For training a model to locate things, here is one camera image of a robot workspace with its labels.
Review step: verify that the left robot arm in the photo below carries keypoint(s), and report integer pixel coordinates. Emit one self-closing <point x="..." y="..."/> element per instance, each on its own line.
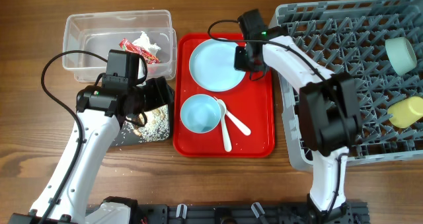
<point x="121" y="94"/>

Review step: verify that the light blue bowl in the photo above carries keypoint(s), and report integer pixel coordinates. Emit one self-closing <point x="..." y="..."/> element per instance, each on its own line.
<point x="200" y="113"/>

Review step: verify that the food scraps and rice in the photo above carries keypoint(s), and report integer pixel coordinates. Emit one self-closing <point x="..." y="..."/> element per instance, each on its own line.
<point x="157" y="127"/>

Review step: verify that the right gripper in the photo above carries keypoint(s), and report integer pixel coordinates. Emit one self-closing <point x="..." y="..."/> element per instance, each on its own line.
<point x="242" y="62"/>

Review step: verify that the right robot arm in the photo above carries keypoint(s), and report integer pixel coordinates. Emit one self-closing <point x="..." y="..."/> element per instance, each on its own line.
<point x="328" y="109"/>

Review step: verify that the yellow plastic cup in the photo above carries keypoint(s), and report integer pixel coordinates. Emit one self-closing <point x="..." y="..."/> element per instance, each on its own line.
<point x="406" y="112"/>

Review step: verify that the white tissue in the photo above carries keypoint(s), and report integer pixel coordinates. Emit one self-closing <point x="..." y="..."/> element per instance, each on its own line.
<point x="144" y="43"/>

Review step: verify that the white plastic spoon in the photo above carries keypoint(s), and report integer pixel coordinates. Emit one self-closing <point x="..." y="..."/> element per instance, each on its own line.
<point x="225" y="133"/>

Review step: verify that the red snack wrapper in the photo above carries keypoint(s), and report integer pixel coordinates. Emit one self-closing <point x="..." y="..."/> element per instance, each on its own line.
<point x="149" y="57"/>

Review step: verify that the black plastic tray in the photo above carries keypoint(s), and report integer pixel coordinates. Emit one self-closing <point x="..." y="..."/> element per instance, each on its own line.
<point x="120" y="141"/>

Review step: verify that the green bowl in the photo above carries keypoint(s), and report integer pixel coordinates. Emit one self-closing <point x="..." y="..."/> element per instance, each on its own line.
<point x="401" y="55"/>

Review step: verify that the clear plastic bin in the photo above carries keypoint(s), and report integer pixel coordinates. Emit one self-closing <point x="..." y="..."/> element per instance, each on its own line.
<point x="101" y="32"/>

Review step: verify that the grey dishwasher rack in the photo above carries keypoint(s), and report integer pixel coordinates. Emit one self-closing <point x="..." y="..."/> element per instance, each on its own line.
<point x="349" y="36"/>

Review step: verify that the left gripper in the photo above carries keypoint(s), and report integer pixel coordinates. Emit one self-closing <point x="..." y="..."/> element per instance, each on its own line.
<point x="161" y="92"/>

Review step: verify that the pink plastic fork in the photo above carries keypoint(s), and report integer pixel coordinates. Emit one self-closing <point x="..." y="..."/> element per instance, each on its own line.
<point x="239" y="124"/>

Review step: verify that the red serving tray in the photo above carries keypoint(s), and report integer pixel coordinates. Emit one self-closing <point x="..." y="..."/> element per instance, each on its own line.
<point x="251" y="101"/>

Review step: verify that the light blue plate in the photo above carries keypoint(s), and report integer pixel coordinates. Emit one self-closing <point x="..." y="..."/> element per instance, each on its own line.
<point x="211" y="66"/>

